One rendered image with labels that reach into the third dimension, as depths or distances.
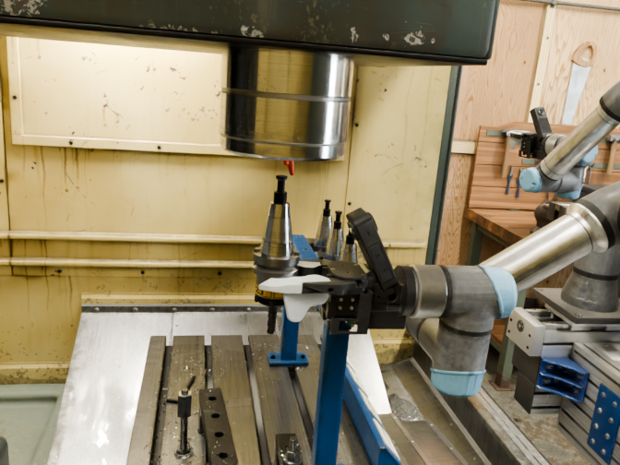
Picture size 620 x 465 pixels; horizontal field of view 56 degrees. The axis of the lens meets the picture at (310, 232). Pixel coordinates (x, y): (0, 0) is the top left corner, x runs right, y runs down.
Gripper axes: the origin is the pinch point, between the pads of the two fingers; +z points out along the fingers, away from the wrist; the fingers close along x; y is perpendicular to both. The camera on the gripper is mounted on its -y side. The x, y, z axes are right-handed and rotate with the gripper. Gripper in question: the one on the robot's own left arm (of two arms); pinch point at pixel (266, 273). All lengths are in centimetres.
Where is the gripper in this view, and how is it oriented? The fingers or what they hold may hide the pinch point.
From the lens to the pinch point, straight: 77.5
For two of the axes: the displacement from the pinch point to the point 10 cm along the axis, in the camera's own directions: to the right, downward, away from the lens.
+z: -9.8, -0.4, -1.9
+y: -0.8, 9.6, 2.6
